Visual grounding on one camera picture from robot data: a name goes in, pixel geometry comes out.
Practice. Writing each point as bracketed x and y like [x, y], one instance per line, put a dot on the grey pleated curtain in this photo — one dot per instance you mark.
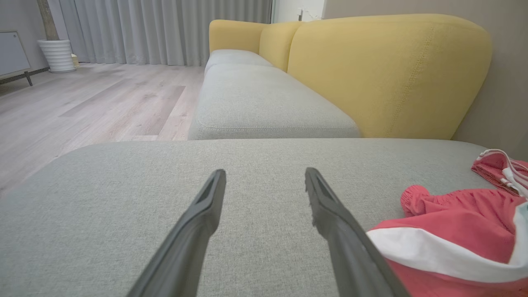
[144, 29]

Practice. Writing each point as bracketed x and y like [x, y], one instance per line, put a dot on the yellow sofa armrest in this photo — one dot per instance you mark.
[231, 35]

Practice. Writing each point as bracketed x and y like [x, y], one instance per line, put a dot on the white ribbed plant pot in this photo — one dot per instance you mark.
[57, 55]

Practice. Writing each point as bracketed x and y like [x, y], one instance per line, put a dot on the grey sofa seat cushion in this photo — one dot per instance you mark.
[268, 107]
[235, 57]

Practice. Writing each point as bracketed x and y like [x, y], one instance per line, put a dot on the brown tree trunk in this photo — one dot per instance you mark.
[47, 20]

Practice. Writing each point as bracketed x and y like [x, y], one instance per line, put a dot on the red jersey with white trim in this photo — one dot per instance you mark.
[489, 169]

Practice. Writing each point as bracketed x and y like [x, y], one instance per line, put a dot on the small beige object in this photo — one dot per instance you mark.
[75, 60]

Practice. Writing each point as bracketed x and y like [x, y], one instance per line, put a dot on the red shorts with white panels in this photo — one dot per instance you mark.
[453, 214]

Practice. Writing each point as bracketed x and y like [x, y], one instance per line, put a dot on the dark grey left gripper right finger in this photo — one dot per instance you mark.
[346, 247]

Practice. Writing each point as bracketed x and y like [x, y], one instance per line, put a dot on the large grey sofa ottoman cushion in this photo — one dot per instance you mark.
[123, 206]

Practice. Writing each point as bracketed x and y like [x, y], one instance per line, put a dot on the narrow yellow sofa backrest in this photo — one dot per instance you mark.
[276, 45]

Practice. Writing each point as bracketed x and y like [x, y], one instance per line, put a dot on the grey cabinet with legs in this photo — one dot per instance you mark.
[12, 51]

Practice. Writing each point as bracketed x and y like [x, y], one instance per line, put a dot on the large yellow sofa backrest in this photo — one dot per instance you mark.
[392, 74]

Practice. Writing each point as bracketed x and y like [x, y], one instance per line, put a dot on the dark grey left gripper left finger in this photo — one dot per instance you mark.
[194, 235]

